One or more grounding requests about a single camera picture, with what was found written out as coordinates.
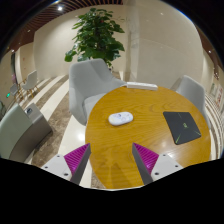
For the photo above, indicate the wide grey armchair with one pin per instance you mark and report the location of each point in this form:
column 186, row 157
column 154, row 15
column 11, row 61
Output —
column 87, row 87

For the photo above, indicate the white power strip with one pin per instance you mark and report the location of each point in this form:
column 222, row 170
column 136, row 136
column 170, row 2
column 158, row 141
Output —
column 142, row 86

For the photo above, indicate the small grey chair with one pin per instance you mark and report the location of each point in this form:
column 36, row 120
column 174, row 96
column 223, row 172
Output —
column 14, row 90

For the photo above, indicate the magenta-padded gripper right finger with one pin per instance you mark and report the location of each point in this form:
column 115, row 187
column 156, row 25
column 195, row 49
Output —
column 146, row 160

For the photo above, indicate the slim grey armchair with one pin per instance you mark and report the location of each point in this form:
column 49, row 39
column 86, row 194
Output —
column 191, row 91

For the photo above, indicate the white chair wooden legs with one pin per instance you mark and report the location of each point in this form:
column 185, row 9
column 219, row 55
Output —
column 31, row 81

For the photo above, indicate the grey-green sofa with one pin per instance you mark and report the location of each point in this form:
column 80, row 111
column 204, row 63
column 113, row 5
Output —
column 16, row 133

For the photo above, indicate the tall green potted plant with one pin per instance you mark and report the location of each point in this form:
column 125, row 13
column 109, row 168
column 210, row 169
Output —
column 96, row 35

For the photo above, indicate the black mouse pad green lines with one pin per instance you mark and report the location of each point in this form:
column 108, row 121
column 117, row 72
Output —
column 182, row 128

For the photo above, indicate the white cartoon-print computer mouse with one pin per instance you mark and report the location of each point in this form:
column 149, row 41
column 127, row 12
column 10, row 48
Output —
column 120, row 118

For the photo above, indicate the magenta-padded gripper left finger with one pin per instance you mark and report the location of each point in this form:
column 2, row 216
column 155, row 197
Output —
column 77, row 159

